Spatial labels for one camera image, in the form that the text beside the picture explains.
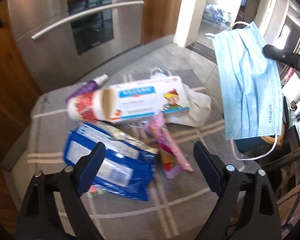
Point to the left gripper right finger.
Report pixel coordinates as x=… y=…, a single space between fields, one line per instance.
x=211 y=167

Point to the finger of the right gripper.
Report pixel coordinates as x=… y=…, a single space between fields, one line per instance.
x=285 y=57

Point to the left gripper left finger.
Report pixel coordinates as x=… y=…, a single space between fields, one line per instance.
x=87 y=168

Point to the pink snack wrapper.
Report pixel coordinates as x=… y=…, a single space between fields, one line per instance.
x=172 y=158

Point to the blue wet wipes pack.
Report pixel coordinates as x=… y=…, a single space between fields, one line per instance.
x=129 y=164

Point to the light blue face mask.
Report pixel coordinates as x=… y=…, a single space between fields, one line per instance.
x=250 y=85

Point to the white tissue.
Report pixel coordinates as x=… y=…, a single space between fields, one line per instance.
x=198 y=113

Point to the red floral paper cup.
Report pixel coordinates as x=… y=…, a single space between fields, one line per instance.
x=97 y=105

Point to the white medicine box cartoon boy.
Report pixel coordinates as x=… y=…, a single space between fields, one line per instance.
x=142 y=98

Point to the teal trash bin yellow rim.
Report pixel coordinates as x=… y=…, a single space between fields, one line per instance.
x=245 y=145

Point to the purple spray bottle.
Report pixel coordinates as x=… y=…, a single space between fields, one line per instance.
x=89 y=87

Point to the water bottles in hallway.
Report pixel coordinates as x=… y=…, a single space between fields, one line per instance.
x=215 y=14

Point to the left wooden cabinet door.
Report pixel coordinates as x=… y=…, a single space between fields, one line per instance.
x=18 y=90

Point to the wooden cabinet door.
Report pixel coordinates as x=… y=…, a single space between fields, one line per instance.
x=159 y=19
x=18 y=90

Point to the right wooden cabinet door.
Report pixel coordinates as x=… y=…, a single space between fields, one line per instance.
x=159 y=19

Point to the stainless steel oven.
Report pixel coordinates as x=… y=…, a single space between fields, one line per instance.
x=68 y=53

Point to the metal chair leg rail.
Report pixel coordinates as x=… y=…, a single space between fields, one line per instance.
x=283 y=161

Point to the lower oven handle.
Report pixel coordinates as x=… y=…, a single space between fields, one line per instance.
x=82 y=15

